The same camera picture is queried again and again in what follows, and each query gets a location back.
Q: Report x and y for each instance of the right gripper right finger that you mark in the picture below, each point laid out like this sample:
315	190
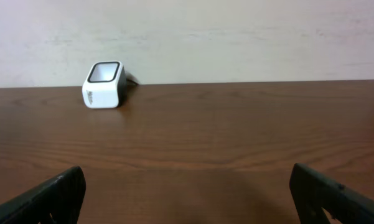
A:
314	193

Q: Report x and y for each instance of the white barcode scanner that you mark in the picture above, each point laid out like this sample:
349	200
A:
105	86

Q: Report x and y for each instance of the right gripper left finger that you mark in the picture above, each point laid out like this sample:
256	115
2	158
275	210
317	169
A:
57	200

